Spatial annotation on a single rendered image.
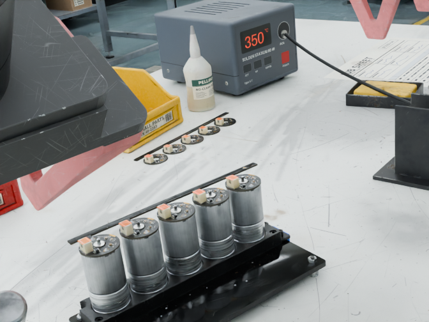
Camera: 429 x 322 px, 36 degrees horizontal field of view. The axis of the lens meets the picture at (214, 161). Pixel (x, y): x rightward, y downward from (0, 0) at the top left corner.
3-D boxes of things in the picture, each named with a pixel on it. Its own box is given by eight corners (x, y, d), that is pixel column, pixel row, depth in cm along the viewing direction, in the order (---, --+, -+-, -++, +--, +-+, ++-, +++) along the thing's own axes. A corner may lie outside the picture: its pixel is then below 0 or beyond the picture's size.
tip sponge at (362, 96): (423, 94, 76) (424, 80, 75) (412, 110, 72) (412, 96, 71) (359, 90, 79) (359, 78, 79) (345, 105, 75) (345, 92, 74)
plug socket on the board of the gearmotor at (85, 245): (97, 249, 39) (95, 239, 39) (84, 255, 39) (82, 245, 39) (91, 244, 40) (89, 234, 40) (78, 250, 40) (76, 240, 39)
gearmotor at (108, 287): (140, 312, 42) (126, 242, 39) (105, 330, 40) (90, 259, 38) (120, 296, 43) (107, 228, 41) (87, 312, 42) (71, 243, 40)
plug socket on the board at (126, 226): (137, 231, 41) (135, 222, 41) (125, 236, 40) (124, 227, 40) (131, 227, 41) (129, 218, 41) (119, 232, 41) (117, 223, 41)
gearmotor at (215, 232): (242, 259, 46) (235, 193, 44) (214, 273, 45) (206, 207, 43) (221, 246, 48) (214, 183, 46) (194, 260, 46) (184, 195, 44)
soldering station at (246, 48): (301, 75, 87) (296, 2, 83) (238, 101, 81) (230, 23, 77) (223, 61, 98) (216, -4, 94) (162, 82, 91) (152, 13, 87)
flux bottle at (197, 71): (208, 112, 78) (198, 29, 74) (183, 111, 79) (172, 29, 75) (219, 103, 81) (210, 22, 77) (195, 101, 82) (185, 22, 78)
